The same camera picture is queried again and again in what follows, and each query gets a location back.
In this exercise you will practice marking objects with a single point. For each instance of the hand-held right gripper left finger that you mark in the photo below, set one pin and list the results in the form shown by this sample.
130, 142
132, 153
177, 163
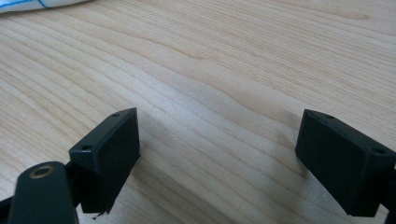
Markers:
109, 149

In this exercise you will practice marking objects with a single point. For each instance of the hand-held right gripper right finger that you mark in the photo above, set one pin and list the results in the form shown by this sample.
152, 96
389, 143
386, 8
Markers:
339, 161

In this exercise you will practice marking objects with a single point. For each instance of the white cloth with blue grid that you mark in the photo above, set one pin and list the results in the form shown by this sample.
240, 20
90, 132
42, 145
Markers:
28, 4

